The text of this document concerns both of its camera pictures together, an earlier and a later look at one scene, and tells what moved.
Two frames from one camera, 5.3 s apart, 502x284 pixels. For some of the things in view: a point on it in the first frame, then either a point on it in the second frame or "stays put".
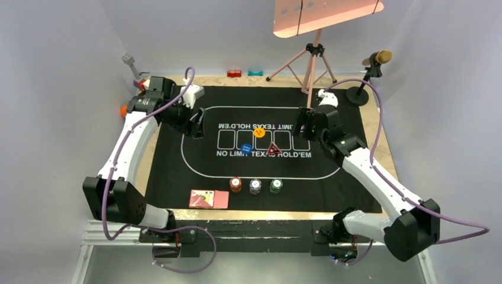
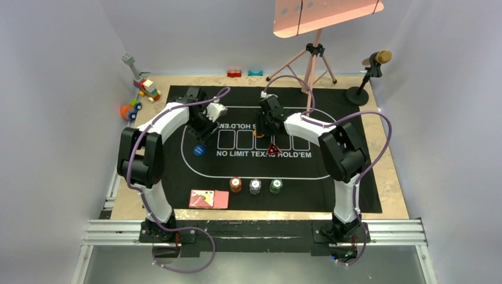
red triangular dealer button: (273, 149) stays put
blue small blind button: (246, 148) to (199, 150)
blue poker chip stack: (255, 186) stays put
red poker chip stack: (235, 184) stays put
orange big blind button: (259, 132) stays put
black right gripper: (305, 115) to (260, 128)
